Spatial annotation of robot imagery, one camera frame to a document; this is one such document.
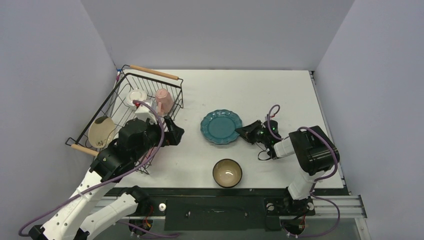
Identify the pink plastic plate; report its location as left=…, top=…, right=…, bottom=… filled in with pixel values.
left=139, top=147, right=158, bottom=166

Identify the cream and black small plate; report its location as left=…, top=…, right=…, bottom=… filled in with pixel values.
left=88, top=116, right=116, bottom=149

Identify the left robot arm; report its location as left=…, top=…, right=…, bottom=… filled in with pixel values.
left=28, top=116, right=185, bottom=240

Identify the black wire dish rack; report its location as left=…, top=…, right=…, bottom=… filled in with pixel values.
left=65, top=64, right=184, bottom=155

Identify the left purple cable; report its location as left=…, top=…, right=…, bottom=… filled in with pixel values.
left=18, top=100, right=181, bottom=239

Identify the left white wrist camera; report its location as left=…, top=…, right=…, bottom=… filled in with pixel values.
left=134, top=102, right=157, bottom=125

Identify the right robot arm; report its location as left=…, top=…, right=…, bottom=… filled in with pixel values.
left=235, top=120, right=340, bottom=214

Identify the white cup with black rim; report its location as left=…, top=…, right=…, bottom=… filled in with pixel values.
left=124, top=89, right=148, bottom=108

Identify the light pink mug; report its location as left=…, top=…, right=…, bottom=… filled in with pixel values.
left=155, top=88, right=174, bottom=116

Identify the purple cable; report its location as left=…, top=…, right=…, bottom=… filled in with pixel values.
left=266, top=104, right=341, bottom=239
left=18, top=100, right=181, bottom=239

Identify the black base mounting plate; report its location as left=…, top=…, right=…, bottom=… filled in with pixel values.
left=102, top=187, right=342, bottom=232

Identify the black bowl cream inside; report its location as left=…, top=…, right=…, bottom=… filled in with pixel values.
left=212, top=158, right=243, bottom=189

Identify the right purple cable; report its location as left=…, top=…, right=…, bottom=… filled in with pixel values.
left=266, top=104, right=341, bottom=239

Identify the teal scalloped ceramic plate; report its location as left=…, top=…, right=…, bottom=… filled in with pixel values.
left=200, top=109, right=243, bottom=145

